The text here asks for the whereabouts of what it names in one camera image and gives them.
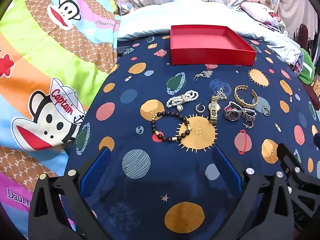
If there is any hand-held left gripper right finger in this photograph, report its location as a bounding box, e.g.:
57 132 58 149
212 144 296 240

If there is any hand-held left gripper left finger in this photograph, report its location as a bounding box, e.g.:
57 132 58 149
28 146 112 240

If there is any silver wristwatch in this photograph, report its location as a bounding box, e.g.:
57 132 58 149
223 101 257 123

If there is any gold wristwatch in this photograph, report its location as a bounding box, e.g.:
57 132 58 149
209 95 221 125

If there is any dark bead bracelet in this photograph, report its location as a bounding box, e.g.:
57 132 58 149
151 111 193 142

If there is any gold cuff bracelet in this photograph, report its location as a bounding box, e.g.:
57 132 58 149
234 85 258 108

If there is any white pearl bracelet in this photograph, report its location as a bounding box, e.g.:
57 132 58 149
166 90 199 112

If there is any red cardboard box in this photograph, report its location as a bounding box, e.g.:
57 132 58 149
170 25 257 67

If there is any navy planet print bedsheet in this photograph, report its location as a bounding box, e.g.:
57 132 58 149
66 34 320 240

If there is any green cloth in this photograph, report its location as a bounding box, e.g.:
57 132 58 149
299 47 316 85

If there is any triangular silver filigree earring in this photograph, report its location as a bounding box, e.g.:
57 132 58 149
216 87 228 100

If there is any silver filigree earring with hook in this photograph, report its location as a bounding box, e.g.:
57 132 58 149
194 70 213 81

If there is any dark metal chair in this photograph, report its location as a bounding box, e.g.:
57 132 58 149
294 24 315 53

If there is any colourful cartoon monkey blanket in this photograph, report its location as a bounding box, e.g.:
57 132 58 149
0 0 120 240

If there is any beige curtain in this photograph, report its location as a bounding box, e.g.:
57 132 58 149
279 0 314 30

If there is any white printed pillow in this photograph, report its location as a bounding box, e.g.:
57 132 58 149
241 0 287 30

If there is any white cable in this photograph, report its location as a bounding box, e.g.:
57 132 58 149
265 0 288 34

